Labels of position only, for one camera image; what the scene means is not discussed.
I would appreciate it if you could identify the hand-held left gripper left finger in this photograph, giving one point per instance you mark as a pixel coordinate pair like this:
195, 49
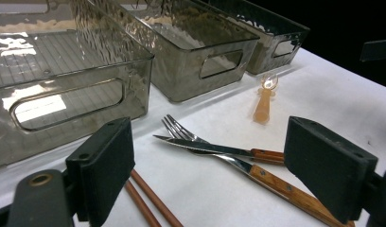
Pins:
102, 164

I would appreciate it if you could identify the smoky clear plastic bin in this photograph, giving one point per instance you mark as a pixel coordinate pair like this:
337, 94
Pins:
71, 53
181, 72
263, 53

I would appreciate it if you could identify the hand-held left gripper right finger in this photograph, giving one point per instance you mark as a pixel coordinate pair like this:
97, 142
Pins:
329, 167

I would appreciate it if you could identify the brown wooden chopstick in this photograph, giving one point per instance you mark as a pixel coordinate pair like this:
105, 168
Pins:
156, 201
140, 205

